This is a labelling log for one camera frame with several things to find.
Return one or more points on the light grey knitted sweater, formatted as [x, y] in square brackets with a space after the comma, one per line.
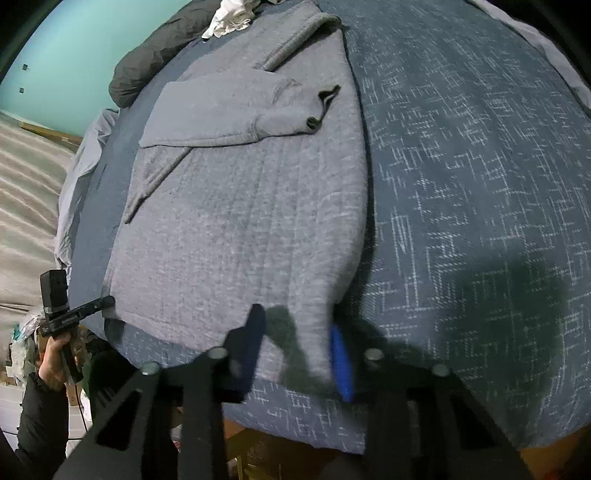
[254, 207]

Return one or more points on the crumpled white garment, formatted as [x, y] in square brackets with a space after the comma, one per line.
[231, 18]

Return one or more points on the beige striped curtain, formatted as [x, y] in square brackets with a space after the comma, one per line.
[27, 207]

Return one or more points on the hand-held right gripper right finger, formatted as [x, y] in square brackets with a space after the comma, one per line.
[341, 364]

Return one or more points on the person's left hand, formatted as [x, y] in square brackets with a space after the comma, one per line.
[51, 364]

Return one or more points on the colourful floor clutter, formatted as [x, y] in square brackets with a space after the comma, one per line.
[21, 341]

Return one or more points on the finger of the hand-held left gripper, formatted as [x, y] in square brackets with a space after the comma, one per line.
[99, 304]

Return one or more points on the person's left forearm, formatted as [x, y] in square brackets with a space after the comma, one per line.
[46, 424]

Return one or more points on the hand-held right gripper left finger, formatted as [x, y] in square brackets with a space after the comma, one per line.
[247, 350]

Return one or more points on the bed with blue patterned sheet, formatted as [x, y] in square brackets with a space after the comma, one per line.
[461, 184]

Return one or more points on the wooden frame against wall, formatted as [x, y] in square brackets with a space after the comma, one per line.
[51, 134]

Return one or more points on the dark grey rolled duvet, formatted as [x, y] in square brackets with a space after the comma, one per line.
[143, 69]

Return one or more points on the light grey bed cloth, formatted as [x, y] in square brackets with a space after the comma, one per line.
[78, 184]

